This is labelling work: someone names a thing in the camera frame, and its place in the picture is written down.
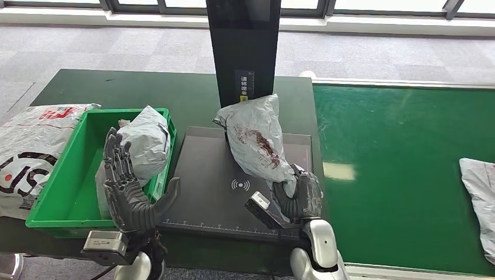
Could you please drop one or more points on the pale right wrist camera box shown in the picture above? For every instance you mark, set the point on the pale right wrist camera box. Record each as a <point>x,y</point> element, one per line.
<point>263,208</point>

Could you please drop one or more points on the grey parcel with red stripe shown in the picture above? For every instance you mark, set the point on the grey parcel with red stripe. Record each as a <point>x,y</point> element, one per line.
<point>481,193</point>

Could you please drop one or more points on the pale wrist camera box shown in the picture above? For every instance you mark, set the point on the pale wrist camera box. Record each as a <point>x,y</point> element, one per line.
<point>263,208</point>
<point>104,245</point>

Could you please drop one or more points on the black inbound scanner machine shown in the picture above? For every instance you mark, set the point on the black inbound scanner machine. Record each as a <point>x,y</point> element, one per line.
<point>243,46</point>

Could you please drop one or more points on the white window sill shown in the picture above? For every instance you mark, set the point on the white window sill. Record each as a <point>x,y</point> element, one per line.
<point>386,25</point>

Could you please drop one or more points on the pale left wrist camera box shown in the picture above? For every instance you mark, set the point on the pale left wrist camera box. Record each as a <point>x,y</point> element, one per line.
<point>104,245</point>

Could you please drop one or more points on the green plastic crate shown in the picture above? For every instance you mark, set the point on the green plastic crate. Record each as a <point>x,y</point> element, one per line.
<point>77,185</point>

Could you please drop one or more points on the large white printed parcel bag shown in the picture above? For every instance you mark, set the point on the large white printed parcel bag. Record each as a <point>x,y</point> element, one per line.
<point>27,135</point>

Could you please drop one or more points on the dark window frame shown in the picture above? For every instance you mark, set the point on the dark window frame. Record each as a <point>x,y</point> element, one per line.
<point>135,6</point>

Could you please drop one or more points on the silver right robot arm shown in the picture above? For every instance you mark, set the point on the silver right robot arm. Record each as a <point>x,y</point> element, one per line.
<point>321,243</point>

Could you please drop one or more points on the grey parcel with long tear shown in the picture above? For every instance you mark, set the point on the grey parcel with long tear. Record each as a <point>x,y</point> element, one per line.
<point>147,143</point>

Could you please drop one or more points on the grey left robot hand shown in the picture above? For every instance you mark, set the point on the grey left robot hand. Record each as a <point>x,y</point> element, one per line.
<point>127,201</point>

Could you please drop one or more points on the green conveyor belt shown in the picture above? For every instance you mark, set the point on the green conveyor belt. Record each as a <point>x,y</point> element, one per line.
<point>386,154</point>

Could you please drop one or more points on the grey parcel with red smear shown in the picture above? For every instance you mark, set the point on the grey parcel with red smear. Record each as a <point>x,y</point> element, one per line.
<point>255,131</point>

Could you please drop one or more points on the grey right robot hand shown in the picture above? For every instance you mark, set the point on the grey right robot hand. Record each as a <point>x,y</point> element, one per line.
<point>307,197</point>

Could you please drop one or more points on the white grey base part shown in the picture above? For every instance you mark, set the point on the white grey base part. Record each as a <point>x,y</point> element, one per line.
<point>13,266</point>

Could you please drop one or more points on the white conveyor frame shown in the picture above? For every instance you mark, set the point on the white conveyor frame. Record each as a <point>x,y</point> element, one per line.
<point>386,82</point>

